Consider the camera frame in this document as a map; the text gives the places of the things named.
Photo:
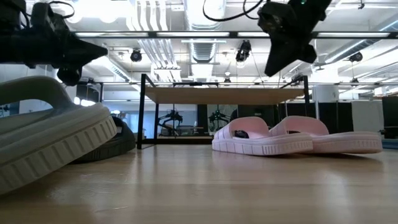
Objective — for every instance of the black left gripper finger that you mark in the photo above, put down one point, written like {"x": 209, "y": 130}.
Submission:
{"x": 84, "y": 57}
{"x": 87, "y": 45}

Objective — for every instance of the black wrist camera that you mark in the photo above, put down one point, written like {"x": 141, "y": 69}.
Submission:
{"x": 49, "y": 18}
{"x": 273, "y": 18}

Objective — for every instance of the black metal table frame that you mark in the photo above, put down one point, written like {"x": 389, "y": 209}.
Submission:
{"x": 180, "y": 141}

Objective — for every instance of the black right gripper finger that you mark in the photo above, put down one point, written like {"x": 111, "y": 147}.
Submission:
{"x": 287, "y": 56}
{"x": 275, "y": 49}

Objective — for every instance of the black background robot arm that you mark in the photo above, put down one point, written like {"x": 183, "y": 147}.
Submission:
{"x": 219, "y": 118}
{"x": 172, "y": 117}

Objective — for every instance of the black ceiling spotlight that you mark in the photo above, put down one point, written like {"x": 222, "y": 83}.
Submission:
{"x": 243, "y": 51}
{"x": 356, "y": 57}
{"x": 136, "y": 55}

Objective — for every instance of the wooden shelf with black legs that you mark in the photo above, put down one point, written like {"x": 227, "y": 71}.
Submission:
{"x": 224, "y": 96}

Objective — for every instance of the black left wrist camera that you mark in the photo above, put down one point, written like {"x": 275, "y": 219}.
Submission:
{"x": 49, "y": 18}

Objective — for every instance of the pink slide sandal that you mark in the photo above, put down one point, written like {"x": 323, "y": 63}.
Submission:
{"x": 264, "y": 146}
{"x": 348, "y": 143}

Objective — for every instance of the blue flat platform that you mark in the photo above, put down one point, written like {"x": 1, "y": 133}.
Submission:
{"x": 390, "y": 143}

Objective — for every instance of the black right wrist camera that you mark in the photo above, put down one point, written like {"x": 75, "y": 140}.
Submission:
{"x": 273, "y": 18}

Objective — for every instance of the black partition panel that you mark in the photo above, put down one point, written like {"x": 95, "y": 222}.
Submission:
{"x": 390, "y": 115}
{"x": 342, "y": 115}

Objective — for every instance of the black slide sandal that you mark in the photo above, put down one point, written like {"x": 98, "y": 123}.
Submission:
{"x": 118, "y": 146}

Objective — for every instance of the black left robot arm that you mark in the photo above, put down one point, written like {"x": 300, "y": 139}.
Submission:
{"x": 9, "y": 46}

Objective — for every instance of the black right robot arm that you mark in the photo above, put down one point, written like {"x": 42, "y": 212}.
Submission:
{"x": 311, "y": 6}

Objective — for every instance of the black background metal stand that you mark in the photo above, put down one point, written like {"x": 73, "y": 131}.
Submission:
{"x": 101, "y": 93}

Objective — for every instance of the grey slide sandal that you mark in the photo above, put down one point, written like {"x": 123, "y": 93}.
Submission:
{"x": 46, "y": 140}

